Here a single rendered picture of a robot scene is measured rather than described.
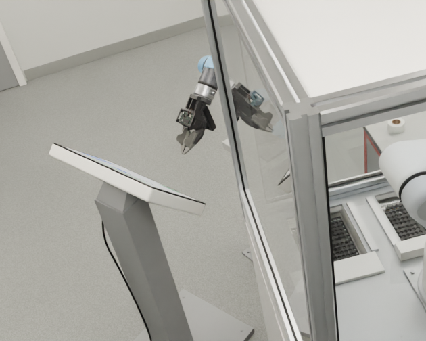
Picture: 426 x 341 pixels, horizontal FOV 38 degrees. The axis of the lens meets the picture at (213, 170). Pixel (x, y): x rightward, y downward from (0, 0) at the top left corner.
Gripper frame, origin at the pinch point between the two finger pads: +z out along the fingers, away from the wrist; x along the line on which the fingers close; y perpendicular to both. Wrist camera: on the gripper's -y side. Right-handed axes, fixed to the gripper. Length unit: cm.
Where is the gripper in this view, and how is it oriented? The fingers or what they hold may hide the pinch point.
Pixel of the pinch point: (185, 151)
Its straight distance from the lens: 224.8
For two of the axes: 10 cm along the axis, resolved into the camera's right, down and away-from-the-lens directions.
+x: 7.6, 3.0, -5.7
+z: -3.7, 9.3, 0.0
